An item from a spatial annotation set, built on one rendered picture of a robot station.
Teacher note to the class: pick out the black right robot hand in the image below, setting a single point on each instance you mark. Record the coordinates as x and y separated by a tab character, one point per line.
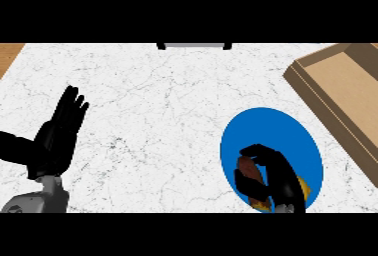
281	176

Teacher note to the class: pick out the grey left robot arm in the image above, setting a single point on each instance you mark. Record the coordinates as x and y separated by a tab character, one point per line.
38	200

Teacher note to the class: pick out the blue plate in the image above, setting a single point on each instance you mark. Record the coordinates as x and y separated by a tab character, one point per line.
268	130

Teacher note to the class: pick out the cardboard box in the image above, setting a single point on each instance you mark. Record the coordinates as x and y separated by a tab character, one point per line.
340	100

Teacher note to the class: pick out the yellow vegetable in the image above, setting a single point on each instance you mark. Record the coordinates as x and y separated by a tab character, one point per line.
305	188

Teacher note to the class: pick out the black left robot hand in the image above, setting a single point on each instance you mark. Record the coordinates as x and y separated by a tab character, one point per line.
57	140

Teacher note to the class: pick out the grey appliance with black legs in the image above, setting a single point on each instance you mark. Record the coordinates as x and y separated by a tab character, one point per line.
194	45

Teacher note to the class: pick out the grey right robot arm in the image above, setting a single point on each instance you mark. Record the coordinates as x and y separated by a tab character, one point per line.
284	209

